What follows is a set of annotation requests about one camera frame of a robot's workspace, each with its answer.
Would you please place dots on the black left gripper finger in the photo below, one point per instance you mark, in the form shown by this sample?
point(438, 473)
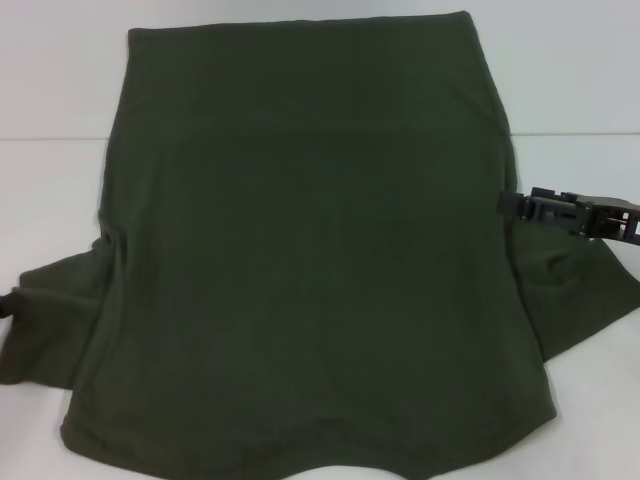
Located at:
point(7, 306)

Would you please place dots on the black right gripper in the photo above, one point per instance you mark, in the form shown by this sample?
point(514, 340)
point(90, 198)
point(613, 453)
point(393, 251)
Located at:
point(600, 220)

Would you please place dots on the dark green shirt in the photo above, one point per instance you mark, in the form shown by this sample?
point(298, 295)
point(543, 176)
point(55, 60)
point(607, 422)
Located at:
point(300, 225)

